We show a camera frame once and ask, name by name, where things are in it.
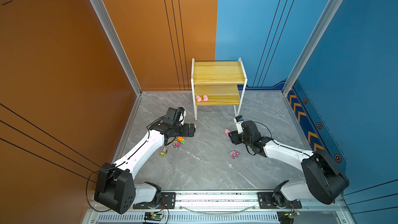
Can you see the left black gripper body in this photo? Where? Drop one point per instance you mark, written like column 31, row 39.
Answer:
column 183, row 130

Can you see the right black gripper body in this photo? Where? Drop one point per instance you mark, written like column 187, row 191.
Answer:
column 239, row 138

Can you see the white frame wooden shelf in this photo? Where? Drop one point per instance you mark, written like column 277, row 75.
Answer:
column 224, row 82

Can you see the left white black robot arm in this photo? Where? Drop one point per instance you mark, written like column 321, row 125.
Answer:
column 115, row 186

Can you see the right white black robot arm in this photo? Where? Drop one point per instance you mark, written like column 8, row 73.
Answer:
column 323, row 179

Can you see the orange green mixer truck toy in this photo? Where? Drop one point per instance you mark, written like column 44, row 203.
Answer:
column 181, row 140

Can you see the pink toy truck right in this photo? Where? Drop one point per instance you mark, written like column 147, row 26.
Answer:
column 234, row 154

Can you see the pink toy truck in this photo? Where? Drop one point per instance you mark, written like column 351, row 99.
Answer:
column 176, row 144
column 234, row 154

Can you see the pink toy truck left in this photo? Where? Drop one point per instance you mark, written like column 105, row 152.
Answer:
column 176, row 144

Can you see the green beige toy truck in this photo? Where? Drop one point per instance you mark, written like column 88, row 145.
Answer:
column 163, row 152

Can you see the right green circuit board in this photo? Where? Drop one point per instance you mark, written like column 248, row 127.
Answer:
column 287, row 217

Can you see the green circuit board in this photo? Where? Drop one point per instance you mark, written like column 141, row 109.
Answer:
column 287, row 217
column 153, row 217

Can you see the left green circuit board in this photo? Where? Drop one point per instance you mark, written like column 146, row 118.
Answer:
column 153, row 217

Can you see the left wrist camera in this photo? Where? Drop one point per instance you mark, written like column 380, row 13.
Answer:
column 180, row 115

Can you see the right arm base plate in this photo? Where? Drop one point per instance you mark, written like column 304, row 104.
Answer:
column 272, row 200

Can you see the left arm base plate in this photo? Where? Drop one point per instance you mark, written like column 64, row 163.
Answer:
column 163, row 199

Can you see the aluminium front rail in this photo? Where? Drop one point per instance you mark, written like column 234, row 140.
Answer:
column 234, row 201

